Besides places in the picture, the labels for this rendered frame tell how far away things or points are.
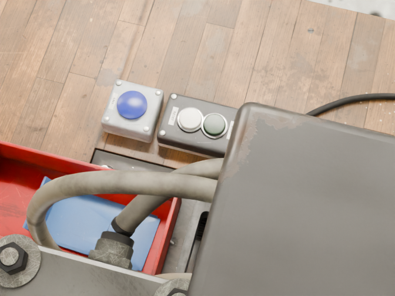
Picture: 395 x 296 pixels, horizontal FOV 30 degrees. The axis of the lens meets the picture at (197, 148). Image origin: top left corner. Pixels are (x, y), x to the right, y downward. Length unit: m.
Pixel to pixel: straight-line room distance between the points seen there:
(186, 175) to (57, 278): 0.07
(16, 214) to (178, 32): 0.34
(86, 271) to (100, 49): 0.76
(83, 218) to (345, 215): 0.79
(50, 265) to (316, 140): 0.17
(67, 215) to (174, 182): 0.66
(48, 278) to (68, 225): 0.64
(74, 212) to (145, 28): 0.29
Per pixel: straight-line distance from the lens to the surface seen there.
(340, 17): 1.09
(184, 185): 0.30
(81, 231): 0.94
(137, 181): 0.30
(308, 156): 0.17
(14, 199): 0.97
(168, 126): 0.96
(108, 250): 0.32
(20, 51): 1.07
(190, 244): 0.86
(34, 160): 0.96
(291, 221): 0.16
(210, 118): 0.95
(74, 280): 0.31
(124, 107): 0.96
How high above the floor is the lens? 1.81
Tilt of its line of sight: 68 degrees down
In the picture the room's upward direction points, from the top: straight up
